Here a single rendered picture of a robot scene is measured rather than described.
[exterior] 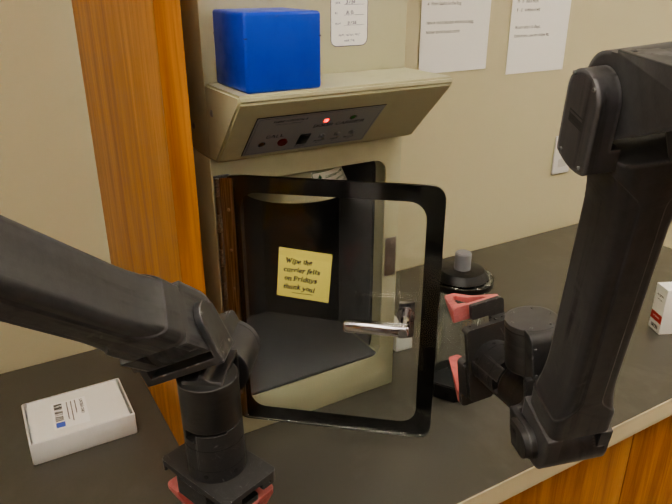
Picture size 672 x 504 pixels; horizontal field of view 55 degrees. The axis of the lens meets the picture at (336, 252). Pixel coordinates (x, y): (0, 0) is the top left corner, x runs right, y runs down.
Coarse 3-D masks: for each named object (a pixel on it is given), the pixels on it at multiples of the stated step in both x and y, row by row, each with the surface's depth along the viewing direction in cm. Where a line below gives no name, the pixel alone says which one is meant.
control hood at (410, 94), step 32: (224, 96) 78; (256, 96) 76; (288, 96) 77; (320, 96) 80; (352, 96) 82; (384, 96) 86; (416, 96) 89; (224, 128) 80; (384, 128) 94; (224, 160) 85
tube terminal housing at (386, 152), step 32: (192, 0) 81; (224, 0) 81; (256, 0) 83; (288, 0) 85; (320, 0) 88; (384, 0) 93; (192, 32) 83; (320, 32) 89; (384, 32) 94; (192, 64) 86; (320, 64) 91; (352, 64) 94; (384, 64) 96; (192, 96) 88; (192, 128) 91; (256, 160) 91; (288, 160) 94; (320, 160) 96; (352, 160) 99; (384, 160) 102
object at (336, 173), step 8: (328, 168) 102; (336, 168) 103; (280, 176) 99; (288, 176) 99; (296, 176) 99; (304, 176) 99; (312, 176) 100; (320, 176) 100; (328, 176) 101; (336, 176) 103; (344, 176) 106
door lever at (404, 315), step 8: (400, 312) 90; (408, 312) 90; (344, 320) 88; (352, 320) 88; (360, 320) 88; (368, 320) 88; (400, 320) 91; (408, 320) 89; (344, 328) 87; (352, 328) 87; (360, 328) 87; (368, 328) 87; (376, 328) 86; (384, 328) 86; (392, 328) 86; (400, 328) 86; (408, 328) 86; (400, 336) 86
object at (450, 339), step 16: (448, 288) 106; (464, 288) 106; (480, 288) 106; (448, 320) 109; (464, 320) 109; (480, 320) 110; (448, 336) 110; (464, 336) 110; (448, 352) 112; (464, 352) 111; (448, 368) 113; (448, 384) 114
